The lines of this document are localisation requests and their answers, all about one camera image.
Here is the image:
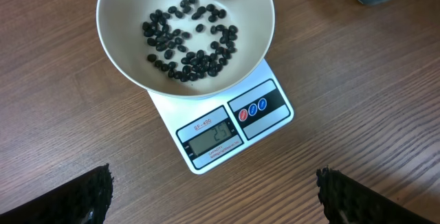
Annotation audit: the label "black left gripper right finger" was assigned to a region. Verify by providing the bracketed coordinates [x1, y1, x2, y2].
[316, 167, 431, 224]

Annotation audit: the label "black beans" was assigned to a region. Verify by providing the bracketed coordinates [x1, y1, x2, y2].
[141, 0, 239, 82]

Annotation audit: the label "white bowl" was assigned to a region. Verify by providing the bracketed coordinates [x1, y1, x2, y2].
[96, 0, 275, 98]

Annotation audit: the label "white digital kitchen scale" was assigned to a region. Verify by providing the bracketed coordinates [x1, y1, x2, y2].
[149, 60, 294, 175]

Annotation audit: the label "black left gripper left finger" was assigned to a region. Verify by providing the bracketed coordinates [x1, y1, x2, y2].
[1, 164, 113, 224]

